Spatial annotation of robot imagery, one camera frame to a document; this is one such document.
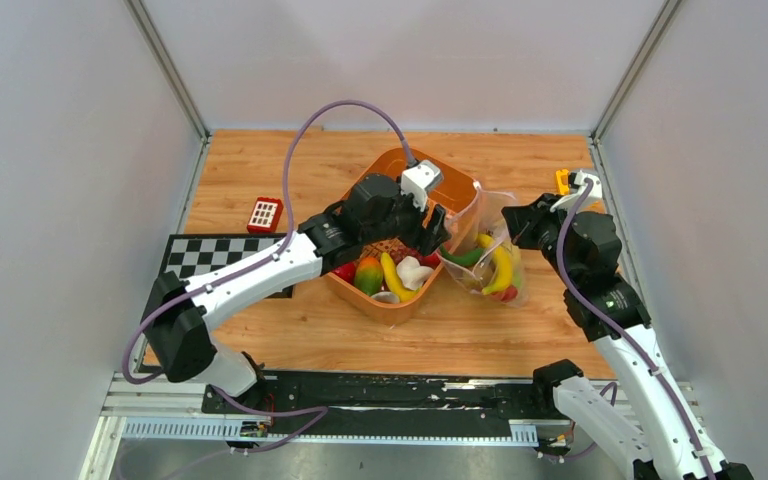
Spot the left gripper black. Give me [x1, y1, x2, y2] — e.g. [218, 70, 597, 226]
[363, 185, 453, 259]

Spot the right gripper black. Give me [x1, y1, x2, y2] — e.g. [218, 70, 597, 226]
[502, 192, 578, 287]

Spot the yellow banana toy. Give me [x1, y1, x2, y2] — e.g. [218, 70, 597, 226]
[476, 233, 514, 295]

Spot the green cucumber toy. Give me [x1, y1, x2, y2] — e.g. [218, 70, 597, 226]
[439, 246, 485, 269]

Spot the clear zip top bag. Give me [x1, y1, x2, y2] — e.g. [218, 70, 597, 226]
[442, 181, 529, 308]

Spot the red orange peach toy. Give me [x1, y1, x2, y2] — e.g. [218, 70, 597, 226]
[490, 285, 518, 303]

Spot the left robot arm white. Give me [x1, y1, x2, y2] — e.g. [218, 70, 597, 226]
[141, 162, 450, 413]

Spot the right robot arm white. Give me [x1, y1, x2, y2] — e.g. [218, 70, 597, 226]
[501, 194, 752, 479]

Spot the red strawberry toy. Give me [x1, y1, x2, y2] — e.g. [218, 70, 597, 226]
[419, 252, 441, 269]

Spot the purple grapes toy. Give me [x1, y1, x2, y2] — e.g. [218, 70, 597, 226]
[389, 246, 421, 265]

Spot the white mushroom toy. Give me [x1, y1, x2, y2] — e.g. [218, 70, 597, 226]
[396, 256, 435, 291]

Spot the small yellow fruit toy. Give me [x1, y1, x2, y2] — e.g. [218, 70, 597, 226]
[380, 252, 418, 303]

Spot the white garlic toy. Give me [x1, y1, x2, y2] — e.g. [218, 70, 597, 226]
[370, 291, 401, 304]

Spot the orange green mango toy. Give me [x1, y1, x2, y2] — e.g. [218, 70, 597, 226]
[353, 257, 384, 296]

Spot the red apple toy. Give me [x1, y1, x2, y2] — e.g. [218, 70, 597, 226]
[332, 262, 357, 285]

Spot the red white block toy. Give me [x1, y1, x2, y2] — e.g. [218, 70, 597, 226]
[246, 196, 284, 234]

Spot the checkerboard calibration board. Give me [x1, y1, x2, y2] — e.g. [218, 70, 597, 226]
[159, 233, 284, 279]

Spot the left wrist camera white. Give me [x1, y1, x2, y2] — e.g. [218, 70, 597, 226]
[398, 160, 444, 212]

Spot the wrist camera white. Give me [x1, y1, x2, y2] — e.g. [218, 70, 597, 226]
[398, 160, 444, 212]
[550, 169, 603, 212]

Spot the yellow triangle bracket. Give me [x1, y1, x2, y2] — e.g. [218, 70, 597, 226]
[555, 169, 570, 196]

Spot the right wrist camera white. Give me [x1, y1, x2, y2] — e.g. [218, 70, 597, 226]
[550, 169, 603, 212]

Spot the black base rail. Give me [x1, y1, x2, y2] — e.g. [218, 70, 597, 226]
[199, 369, 577, 440]

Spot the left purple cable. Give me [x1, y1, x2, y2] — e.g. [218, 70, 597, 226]
[121, 100, 420, 455]

